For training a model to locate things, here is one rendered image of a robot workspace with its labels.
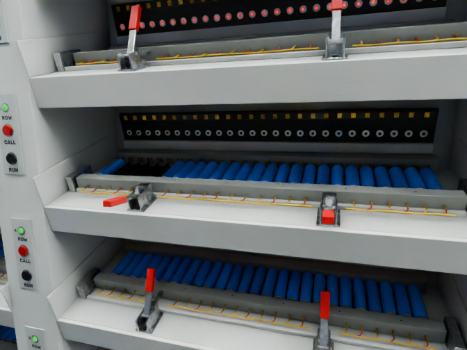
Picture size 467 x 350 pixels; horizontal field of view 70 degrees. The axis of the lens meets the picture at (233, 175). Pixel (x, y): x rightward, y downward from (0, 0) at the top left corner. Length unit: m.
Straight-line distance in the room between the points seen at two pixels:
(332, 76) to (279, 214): 0.18
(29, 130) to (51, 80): 0.09
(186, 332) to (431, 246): 0.36
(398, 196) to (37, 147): 0.51
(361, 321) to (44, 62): 0.60
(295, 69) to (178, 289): 0.39
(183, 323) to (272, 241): 0.22
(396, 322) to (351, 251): 0.15
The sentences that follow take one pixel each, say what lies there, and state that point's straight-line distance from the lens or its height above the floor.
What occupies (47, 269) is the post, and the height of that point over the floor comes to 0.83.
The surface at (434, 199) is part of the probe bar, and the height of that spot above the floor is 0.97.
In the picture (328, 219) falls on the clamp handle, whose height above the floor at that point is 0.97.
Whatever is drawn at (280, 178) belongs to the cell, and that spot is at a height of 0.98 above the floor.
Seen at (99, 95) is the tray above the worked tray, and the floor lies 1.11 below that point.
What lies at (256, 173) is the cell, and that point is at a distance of 0.52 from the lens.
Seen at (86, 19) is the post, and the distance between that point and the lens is 0.70.
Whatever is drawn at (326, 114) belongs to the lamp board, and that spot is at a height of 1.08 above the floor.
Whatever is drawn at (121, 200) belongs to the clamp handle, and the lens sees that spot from 0.46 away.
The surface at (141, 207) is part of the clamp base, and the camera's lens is 0.50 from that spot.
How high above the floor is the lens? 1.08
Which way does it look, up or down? 10 degrees down
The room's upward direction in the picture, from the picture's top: 1 degrees counter-clockwise
